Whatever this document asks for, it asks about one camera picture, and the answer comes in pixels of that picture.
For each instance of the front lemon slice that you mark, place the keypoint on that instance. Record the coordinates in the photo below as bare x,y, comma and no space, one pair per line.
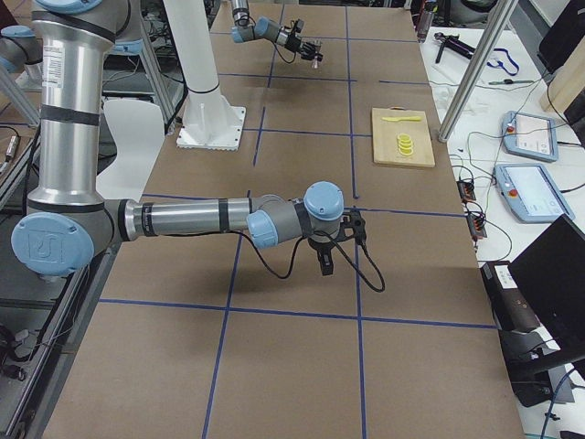
404,137

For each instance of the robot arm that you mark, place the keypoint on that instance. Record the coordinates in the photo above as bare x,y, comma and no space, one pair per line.
247,29
96,156

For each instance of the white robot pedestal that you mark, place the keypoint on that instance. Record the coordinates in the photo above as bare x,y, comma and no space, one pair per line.
189,28

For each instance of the blue teach pendant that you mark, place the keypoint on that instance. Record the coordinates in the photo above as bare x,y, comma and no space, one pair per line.
531,193
530,136

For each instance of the black computer monitor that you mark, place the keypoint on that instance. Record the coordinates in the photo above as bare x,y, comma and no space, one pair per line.
550,275

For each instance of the near blue teach pendant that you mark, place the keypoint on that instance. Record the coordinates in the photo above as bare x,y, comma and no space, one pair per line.
531,193

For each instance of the yellow plastic knife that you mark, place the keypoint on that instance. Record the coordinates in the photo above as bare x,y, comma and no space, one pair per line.
396,119

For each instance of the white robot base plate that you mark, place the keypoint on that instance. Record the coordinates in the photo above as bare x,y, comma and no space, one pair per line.
210,122

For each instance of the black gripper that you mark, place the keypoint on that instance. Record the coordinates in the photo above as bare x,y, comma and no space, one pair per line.
320,248
294,42

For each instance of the far blue teach pendant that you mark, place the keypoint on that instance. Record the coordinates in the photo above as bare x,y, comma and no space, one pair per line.
530,136

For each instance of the aluminium frame post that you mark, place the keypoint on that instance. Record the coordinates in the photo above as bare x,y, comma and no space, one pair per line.
495,26

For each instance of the bamboo cutting board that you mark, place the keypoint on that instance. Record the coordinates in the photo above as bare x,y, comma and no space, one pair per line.
385,141

